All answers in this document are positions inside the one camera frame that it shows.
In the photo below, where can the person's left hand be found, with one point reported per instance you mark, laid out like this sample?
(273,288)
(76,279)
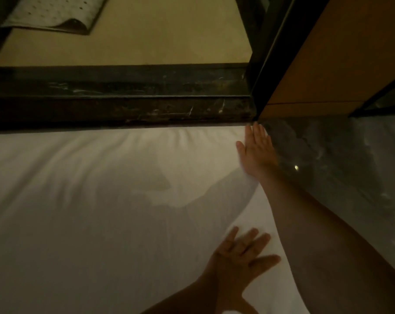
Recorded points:
(236,271)

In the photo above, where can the black marble threshold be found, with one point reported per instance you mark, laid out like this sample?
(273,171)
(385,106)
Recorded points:
(119,98)

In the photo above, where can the person's right hand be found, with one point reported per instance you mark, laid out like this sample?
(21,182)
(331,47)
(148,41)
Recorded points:
(258,153)

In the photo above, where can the perforated white bath mat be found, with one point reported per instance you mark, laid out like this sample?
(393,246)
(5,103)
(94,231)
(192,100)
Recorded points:
(53,11)

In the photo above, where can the black door frame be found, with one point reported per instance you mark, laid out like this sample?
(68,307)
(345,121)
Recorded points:
(276,55)

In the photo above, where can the frosted glass door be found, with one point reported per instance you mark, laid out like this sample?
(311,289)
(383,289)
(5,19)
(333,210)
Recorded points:
(385,101)

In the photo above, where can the white towel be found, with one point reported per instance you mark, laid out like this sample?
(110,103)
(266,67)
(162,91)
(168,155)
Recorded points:
(86,209)

